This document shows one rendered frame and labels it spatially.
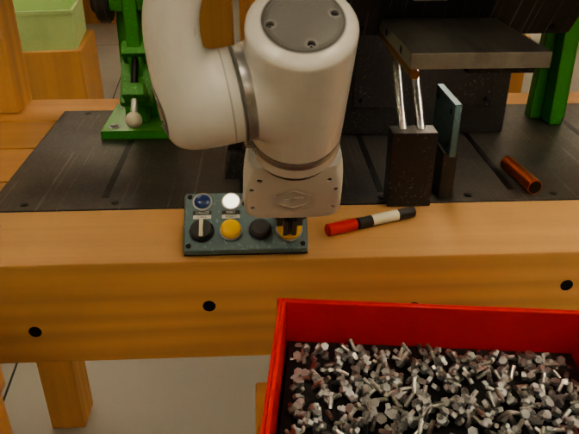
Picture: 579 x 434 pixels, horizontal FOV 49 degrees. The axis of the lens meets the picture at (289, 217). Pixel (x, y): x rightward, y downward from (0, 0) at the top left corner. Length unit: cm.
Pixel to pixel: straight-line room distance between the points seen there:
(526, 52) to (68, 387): 139
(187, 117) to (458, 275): 45
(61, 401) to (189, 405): 34
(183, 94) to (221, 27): 80
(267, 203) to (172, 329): 25
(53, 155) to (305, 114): 68
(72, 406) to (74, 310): 101
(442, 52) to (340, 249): 26
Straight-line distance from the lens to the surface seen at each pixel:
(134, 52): 113
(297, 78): 46
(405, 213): 85
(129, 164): 104
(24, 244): 85
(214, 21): 127
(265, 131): 50
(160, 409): 187
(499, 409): 62
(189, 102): 48
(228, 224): 76
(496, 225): 87
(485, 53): 76
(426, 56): 74
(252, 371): 195
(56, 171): 104
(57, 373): 175
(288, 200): 64
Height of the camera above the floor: 130
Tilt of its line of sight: 28 degrees down
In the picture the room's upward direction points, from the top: straight up
